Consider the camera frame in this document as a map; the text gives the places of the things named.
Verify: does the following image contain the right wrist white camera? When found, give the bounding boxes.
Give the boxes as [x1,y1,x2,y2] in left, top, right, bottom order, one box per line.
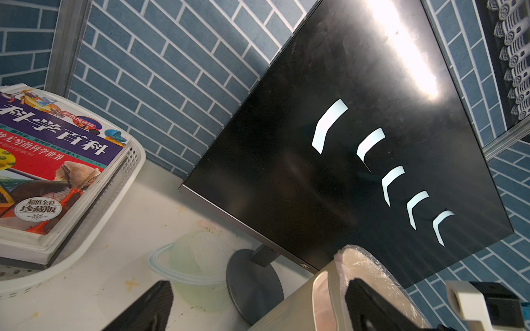
[445,281,529,330]

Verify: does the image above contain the black computer monitor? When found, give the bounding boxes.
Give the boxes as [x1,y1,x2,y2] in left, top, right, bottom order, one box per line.
[181,1,513,287]

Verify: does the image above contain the grey round monitor stand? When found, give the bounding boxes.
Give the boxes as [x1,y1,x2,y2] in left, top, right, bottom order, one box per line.
[226,244,285,325]

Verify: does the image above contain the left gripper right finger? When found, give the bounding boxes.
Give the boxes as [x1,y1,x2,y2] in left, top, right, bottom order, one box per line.
[345,279,423,330]

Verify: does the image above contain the left aluminium corner post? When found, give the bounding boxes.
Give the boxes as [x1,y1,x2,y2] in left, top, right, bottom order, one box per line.
[44,0,92,97]

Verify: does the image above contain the white trash bin with liner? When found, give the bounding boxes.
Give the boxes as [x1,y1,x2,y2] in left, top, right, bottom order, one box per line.
[250,245,430,330]

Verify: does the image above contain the LED light strip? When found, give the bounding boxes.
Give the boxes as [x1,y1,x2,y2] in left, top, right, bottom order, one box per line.
[486,0,529,121]

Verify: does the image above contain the light blue sticky note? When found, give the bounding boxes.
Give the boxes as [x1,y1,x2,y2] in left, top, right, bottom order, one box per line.
[432,210,455,247]
[407,190,429,230]
[381,165,405,207]
[311,99,348,154]
[356,128,386,164]

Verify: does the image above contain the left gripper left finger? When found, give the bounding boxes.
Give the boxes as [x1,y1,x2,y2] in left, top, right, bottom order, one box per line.
[104,281,174,331]

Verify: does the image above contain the purple red science encyclopedia book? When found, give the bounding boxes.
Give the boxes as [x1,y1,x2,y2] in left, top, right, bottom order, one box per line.
[1,84,132,270]

